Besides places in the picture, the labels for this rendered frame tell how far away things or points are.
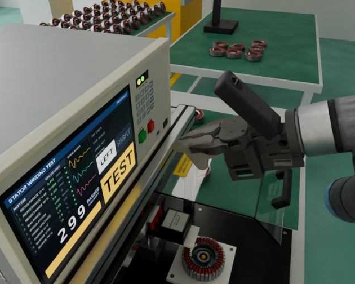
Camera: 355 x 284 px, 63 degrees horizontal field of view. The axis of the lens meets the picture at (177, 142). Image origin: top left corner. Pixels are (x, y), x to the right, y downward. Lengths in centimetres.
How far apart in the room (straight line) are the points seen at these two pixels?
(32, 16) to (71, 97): 417
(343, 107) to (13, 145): 39
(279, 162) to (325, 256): 151
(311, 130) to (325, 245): 161
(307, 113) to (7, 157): 36
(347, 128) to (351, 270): 158
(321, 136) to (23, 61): 47
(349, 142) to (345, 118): 3
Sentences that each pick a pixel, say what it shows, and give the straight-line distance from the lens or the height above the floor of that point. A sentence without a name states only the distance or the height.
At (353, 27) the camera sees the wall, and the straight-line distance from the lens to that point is 575.
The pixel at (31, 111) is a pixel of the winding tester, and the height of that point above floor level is 132.
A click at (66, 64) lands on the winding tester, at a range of 52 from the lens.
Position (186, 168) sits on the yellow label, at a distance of 65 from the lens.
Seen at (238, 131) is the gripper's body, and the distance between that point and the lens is 45.
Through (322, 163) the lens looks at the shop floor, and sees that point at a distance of 256.
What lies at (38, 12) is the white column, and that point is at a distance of 447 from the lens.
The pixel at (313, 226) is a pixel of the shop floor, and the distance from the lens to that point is 206.
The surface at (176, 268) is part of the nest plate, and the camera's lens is 82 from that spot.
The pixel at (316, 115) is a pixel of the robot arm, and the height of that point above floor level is 129.
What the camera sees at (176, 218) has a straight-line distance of 74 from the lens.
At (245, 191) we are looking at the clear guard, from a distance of 61.
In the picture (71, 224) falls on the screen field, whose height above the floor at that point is 118.
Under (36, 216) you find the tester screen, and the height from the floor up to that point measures 124.
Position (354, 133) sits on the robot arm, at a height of 129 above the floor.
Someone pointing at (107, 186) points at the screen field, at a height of 117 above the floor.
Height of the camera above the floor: 149
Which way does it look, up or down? 36 degrees down
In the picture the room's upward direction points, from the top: straight up
